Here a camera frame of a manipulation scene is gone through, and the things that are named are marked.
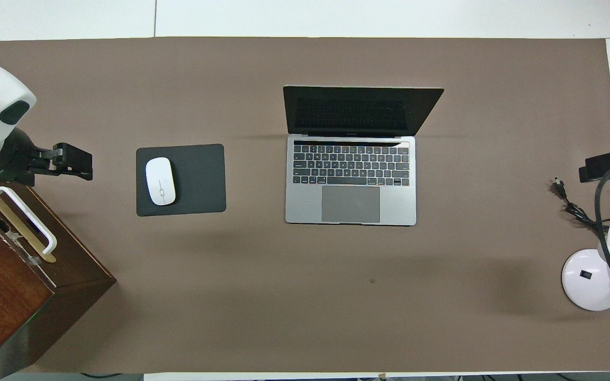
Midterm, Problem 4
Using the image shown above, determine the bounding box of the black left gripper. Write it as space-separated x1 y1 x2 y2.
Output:
0 127 94 187

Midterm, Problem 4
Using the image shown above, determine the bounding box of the grey aluminium laptop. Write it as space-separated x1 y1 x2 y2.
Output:
283 85 445 226

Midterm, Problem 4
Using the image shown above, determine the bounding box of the white computer mouse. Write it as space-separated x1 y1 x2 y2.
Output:
145 157 176 206

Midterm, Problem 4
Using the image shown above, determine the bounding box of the white desk lamp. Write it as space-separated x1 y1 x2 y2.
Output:
561 219 610 312

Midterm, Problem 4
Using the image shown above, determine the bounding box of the black mouse pad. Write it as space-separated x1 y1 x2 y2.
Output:
136 143 227 217

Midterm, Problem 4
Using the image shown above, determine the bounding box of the dark brown wooden box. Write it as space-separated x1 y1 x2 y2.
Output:
0 175 117 381

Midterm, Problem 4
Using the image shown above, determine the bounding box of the brown paper table mat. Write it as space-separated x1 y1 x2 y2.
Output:
0 37 610 373

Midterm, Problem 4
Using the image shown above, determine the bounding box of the black lamp power cable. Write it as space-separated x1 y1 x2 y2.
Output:
551 178 610 237

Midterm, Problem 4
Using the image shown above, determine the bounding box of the white box handle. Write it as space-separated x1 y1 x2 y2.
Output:
0 186 58 256

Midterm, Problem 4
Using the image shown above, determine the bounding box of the gold handle plate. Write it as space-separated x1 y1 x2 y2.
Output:
0 186 57 264

